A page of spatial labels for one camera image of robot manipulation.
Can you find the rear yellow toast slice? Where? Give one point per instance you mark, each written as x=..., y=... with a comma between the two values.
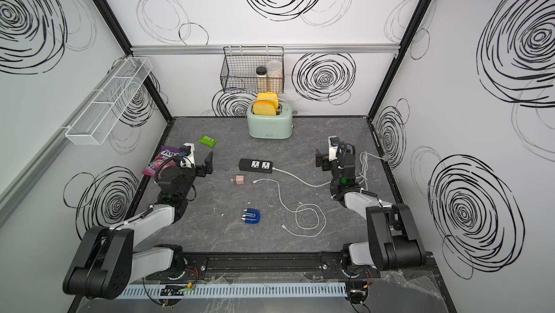
x=269, y=98

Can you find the green snack packet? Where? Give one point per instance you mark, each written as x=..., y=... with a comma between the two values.
x=207, y=140

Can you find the black wire wall basket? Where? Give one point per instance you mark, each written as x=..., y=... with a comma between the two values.
x=240, y=62

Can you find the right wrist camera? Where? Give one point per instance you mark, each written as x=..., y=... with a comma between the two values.
x=334, y=143

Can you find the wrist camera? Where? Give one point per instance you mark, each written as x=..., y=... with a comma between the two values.
x=334, y=143
x=187, y=150

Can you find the yellow toast slice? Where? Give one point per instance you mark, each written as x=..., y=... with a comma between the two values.
x=265, y=107
x=269, y=98

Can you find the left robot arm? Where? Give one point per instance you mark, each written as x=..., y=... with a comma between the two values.
x=106, y=261

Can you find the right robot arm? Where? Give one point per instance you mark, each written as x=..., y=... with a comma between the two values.
x=393, y=239

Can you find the white lid spice jar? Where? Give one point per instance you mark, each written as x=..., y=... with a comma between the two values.
x=274, y=76

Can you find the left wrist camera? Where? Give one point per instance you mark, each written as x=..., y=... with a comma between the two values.
x=187, y=150

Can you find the blue electric shaver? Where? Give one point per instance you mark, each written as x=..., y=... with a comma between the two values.
x=250, y=216

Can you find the pink USB charger adapter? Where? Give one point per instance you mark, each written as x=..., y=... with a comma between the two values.
x=238, y=180

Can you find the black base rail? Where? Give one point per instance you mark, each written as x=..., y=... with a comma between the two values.
x=325, y=265

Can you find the white mesh wall shelf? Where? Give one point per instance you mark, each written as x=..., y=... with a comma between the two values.
x=121, y=99

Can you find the white slotted cable duct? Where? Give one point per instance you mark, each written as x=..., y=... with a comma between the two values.
x=234, y=291

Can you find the mint green toaster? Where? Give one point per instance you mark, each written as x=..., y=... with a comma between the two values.
x=273, y=127

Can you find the front yellow toast slice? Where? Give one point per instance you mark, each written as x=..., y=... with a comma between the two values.
x=265, y=107

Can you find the purple candy bag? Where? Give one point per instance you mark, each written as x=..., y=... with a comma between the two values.
x=164, y=153

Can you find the black power strip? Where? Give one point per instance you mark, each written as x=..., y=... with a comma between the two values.
x=257, y=166

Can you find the dark lid spice jar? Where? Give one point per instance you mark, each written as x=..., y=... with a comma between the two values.
x=261, y=73

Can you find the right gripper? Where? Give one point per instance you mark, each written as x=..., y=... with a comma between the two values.
x=326, y=165

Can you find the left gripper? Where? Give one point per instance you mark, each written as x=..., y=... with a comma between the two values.
x=200, y=171

